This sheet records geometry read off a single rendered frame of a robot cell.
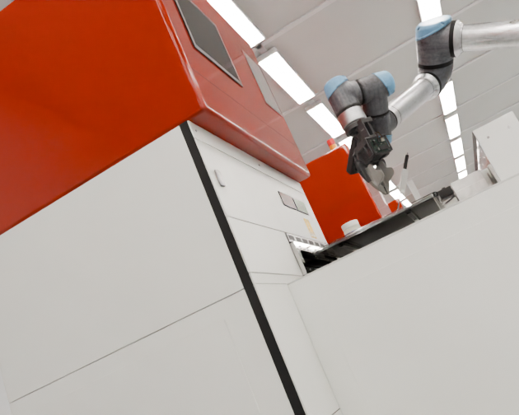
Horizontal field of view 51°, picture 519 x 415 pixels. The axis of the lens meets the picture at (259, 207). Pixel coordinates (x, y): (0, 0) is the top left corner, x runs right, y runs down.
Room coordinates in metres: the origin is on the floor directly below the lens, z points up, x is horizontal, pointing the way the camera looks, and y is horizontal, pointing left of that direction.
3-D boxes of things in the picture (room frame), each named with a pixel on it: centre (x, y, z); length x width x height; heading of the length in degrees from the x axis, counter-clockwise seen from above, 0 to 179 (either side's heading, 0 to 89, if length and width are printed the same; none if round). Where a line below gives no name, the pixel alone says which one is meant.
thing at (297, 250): (1.67, -0.11, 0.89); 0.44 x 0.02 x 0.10; 163
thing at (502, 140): (1.45, -0.64, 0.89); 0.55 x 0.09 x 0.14; 163
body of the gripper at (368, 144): (1.44, -0.34, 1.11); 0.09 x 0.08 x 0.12; 27
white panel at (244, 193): (1.50, -0.04, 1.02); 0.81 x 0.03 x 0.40; 163
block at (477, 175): (1.41, -0.52, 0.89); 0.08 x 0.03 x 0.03; 73
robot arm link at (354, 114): (1.45, -0.34, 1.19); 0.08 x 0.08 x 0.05
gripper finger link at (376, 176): (1.44, -0.33, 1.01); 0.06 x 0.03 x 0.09; 27
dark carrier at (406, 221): (1.62, -0.31, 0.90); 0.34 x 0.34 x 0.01; 73
